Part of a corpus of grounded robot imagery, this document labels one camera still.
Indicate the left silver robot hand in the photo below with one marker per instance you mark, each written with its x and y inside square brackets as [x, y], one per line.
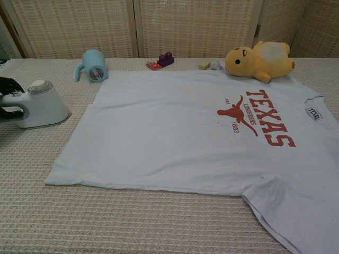
[7, 85]

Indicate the white handheld steam iron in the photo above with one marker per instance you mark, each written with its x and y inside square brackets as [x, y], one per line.
[47, 105]

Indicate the white Texas Longhorns T-shirt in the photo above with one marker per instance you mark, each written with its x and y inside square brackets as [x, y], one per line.
[159, 132]

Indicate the light blue mug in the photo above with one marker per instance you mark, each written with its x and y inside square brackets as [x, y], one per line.
[92, 63]

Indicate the woven folding screen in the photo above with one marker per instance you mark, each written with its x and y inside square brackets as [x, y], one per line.
[79, 26]

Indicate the small red toy block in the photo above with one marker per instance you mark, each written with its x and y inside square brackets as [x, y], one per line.
[154, 66]

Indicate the purple toy building block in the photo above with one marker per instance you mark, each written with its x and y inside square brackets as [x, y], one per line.
[165, 60]

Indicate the beige woven tablecloth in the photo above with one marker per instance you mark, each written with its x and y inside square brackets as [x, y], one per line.
[106, 211]

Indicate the small cream block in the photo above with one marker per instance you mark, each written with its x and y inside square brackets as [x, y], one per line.
[204, 65]

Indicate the yellow plush toy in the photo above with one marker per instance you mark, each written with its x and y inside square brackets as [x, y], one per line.
[254, 66]

